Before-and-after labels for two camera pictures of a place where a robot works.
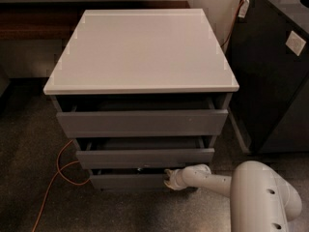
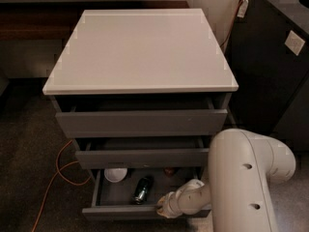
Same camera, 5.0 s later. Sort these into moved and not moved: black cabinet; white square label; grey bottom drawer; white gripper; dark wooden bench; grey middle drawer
Moved: grey bottom drawer; white gripper
Not moved: black cabinet; grey middle drawer; dark wooden bench; white square label
